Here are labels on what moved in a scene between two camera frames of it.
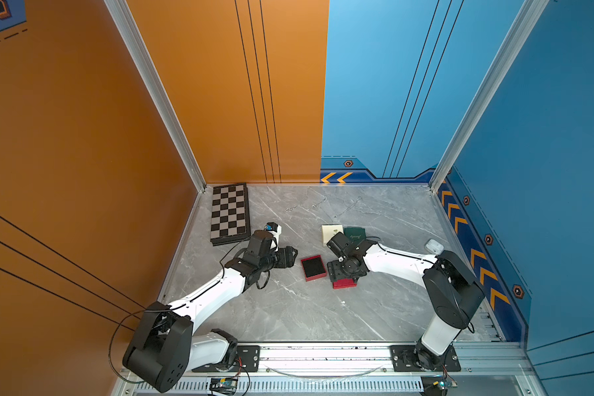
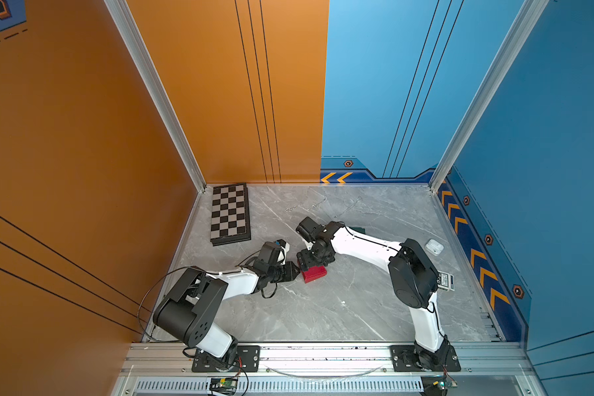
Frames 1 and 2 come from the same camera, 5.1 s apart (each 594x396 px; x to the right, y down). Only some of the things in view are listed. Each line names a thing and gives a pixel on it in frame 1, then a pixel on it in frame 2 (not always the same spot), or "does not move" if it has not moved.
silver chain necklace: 348,208 does not move
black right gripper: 334,274 to 304,262
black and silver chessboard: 230,214 does not move
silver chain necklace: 314,205 does not move
